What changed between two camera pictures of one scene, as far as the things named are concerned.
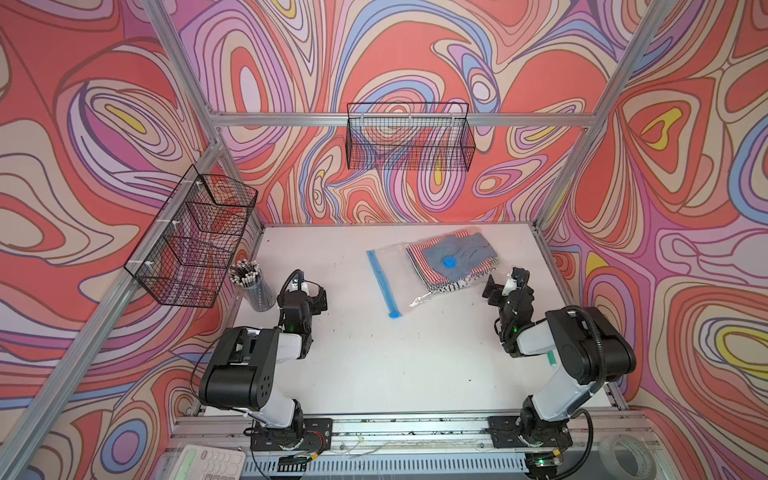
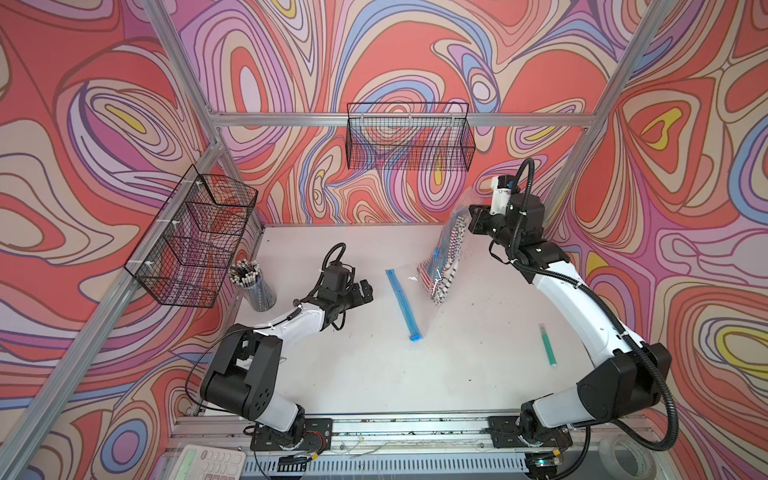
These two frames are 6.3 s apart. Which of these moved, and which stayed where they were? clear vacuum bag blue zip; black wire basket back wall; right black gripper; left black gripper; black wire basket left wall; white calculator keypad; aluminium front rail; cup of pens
Moved: clear vacuum bag blue zip; left black gripper; right black gripper
Stayed: white calculator keypad; black wire basket left wall; aluminium front rail; cup of pens; black wire basket back wall
